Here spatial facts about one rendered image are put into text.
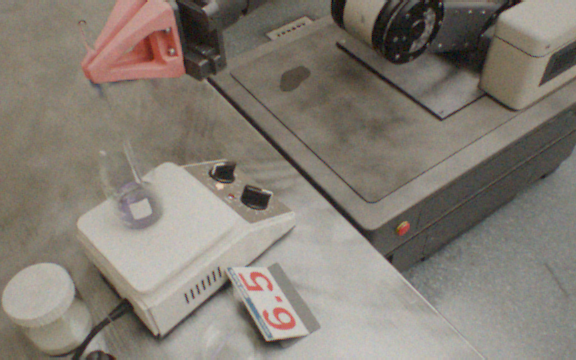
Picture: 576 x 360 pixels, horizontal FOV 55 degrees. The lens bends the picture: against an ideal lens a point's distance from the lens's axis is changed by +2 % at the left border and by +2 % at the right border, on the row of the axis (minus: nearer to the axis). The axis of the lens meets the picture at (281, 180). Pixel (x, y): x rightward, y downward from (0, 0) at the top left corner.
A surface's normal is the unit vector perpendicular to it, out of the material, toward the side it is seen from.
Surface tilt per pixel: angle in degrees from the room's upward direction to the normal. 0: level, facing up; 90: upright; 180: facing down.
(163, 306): 90
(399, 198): 0
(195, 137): 0
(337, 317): 0
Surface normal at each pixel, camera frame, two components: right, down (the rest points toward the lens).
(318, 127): -0.04, -0.65
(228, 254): 0.70, 0.52
